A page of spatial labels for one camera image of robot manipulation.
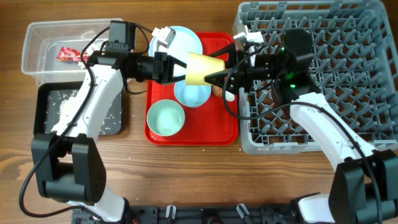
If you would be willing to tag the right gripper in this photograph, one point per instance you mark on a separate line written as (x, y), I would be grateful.
(244, 73)

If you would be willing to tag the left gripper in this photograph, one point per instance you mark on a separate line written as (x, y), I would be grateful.
(163, 68)

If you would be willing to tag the yellow plastic cup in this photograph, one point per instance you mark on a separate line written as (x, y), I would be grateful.
(199, 66)

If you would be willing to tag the light blue plate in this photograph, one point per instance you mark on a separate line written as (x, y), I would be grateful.
(185, 41)

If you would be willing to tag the light blue bowl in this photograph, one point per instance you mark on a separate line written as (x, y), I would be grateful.
(192, 96)

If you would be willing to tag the white plastic spoon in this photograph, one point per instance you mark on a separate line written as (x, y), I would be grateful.
(229, 96)

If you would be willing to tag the green bowl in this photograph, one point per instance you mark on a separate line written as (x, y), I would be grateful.
(165, 118)

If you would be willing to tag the red snack wrapper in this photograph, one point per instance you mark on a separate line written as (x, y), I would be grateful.
(67, 54)

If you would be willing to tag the pile of white rice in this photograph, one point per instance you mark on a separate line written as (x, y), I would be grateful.
(66, 104)

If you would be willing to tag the white napkin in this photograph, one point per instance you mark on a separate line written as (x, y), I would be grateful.
(93, 47)

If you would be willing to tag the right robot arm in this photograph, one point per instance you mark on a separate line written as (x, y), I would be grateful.
(364, 188)

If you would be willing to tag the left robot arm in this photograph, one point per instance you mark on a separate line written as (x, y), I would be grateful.
(67, 165)

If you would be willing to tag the grey dishwasher rack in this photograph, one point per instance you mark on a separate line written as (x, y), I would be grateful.
(354, 65)

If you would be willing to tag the red serving tray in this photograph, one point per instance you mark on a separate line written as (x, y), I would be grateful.
(207, 125)

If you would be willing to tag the black plastic tray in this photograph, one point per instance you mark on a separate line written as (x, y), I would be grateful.
(42, 100)

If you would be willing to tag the clear plastic bin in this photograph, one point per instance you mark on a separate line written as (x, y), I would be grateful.
(44, 40)

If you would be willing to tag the black mounting rail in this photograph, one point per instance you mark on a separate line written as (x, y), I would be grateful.
(241, 213)

